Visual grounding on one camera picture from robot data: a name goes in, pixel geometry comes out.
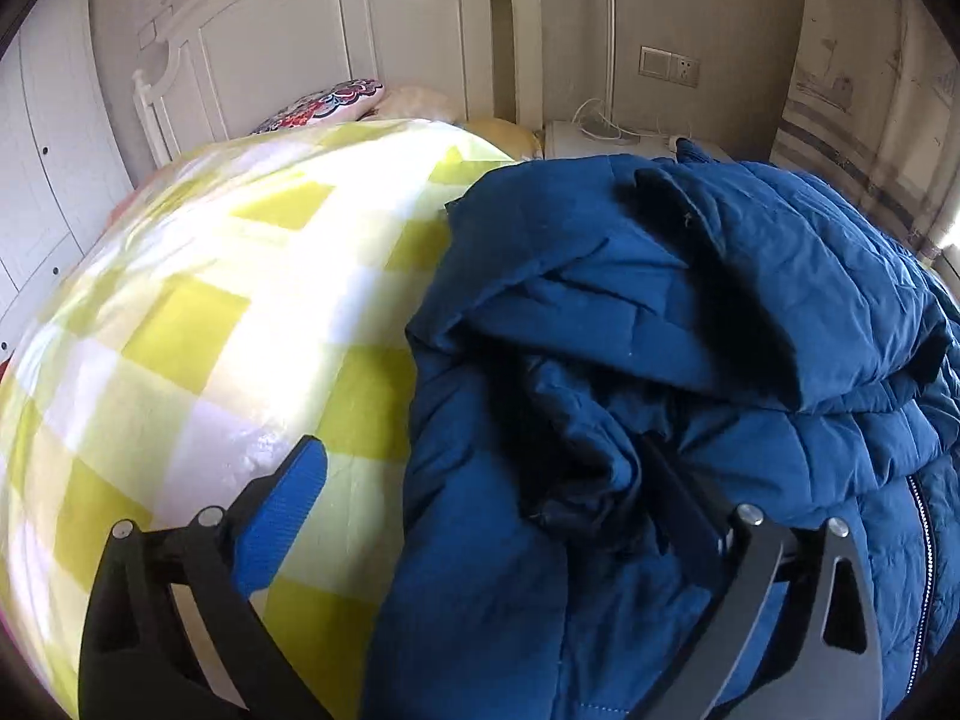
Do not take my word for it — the wall socket plate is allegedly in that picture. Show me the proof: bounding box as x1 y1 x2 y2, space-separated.
639 45 700 86

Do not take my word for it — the white cable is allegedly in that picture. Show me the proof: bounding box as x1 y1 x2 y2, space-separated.
571 97 680 145

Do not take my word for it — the white upright pole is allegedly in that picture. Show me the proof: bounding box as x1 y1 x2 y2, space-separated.
605 0 618 128

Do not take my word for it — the floral patterned pillow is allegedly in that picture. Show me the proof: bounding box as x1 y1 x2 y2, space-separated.
251 77 387 136

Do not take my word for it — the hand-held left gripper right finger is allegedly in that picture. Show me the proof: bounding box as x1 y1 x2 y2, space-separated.
637 439 882 720

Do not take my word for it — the white bed headboard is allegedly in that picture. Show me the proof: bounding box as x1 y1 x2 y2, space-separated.
133 0 542 166

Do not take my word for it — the cream pillow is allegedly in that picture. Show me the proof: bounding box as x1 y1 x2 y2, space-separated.
364 85 466 125

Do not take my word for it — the white nightstand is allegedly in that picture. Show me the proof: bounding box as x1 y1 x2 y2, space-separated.
541 120 732 164

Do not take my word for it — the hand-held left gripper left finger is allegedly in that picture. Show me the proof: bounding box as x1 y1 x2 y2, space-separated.
79 436 335 720

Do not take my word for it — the striped curtain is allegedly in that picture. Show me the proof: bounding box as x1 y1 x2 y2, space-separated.
769 0 960 233

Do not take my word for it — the blue padded jacket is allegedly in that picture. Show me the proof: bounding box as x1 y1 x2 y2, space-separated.
362 141 960 720

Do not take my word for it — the yellow pillow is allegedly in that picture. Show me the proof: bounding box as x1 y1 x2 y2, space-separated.
457 116 545 162

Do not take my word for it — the yellow white checked blanket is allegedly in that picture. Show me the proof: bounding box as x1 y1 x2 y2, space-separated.
0 118 518 720

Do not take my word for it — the white wardrobe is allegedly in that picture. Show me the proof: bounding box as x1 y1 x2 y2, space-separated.
0 0 136 331

